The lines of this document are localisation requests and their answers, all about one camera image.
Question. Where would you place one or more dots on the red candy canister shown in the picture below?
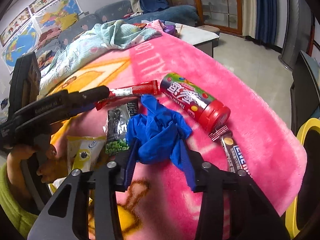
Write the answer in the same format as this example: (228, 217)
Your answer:
(190, 97)

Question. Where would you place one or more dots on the multicoloured clothes pile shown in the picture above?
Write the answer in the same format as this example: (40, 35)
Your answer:
(46, 57)

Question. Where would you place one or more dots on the yellow pillow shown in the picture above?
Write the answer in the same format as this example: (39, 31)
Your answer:
(67, 21)

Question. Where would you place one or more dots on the country wall map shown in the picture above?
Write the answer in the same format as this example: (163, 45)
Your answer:
(57, 10)

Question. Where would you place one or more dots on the blue grey heart sofa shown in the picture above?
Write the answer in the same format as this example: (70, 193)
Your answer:
(115, 8)

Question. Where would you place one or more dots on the person's left forearm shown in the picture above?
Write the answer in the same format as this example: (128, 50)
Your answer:
(10, 210)

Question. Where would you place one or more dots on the world wall map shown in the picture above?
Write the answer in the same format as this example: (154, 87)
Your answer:
(20, 42)

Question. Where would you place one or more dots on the black green pea packet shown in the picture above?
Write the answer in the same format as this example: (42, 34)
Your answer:
(116, 127)

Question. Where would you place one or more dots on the red clothes pile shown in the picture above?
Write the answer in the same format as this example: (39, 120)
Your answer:
(50, 33)

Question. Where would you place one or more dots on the red patterned packet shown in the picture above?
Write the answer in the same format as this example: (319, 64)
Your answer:
(140, 25)

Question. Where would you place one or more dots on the light green cartoon blanket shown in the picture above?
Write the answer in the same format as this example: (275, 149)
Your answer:
(82, 52)

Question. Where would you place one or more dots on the white top coffee table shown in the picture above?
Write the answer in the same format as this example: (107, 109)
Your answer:
(197, 36)

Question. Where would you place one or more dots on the yellow white snack packet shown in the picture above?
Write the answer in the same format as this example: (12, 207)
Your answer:
(85, 146)

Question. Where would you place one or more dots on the brown round stool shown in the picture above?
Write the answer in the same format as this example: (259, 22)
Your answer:
(208, 28)

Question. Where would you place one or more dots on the red stick snack wrapper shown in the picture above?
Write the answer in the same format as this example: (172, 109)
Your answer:
(140, 88)

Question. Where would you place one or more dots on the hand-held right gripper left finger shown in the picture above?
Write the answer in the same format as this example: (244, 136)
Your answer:
(130, 170)

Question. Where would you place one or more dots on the silver tower air conditioner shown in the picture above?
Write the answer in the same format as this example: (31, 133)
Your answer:
(292, 30)

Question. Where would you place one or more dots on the wooden glass sliding door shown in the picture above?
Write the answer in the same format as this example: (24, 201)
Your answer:
(212, 2)

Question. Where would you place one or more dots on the purple bag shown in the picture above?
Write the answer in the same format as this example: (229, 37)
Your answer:
(170, 28)

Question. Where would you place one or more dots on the brown chocolate bar wrapper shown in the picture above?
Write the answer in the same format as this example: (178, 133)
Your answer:
(232, 150)

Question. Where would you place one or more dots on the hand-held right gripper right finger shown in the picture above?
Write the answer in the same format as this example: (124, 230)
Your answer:
(187, 170)

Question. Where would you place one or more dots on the pink bear printed blanket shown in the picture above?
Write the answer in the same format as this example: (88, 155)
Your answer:
(225, 62)

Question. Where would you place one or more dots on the blue rubber glove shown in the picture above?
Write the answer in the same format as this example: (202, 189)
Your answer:
(155, 132)

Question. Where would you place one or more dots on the yellow rimmed waste bin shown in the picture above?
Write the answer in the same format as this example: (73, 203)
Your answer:
(306, 127)

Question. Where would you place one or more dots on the person's left hand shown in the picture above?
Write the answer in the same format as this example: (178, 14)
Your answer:
(50, 167)

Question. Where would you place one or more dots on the television cabinet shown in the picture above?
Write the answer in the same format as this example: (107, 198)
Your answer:
(303, 92)

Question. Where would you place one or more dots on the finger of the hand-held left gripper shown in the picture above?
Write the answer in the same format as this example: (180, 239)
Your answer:
(80, 108)
(95, 91)

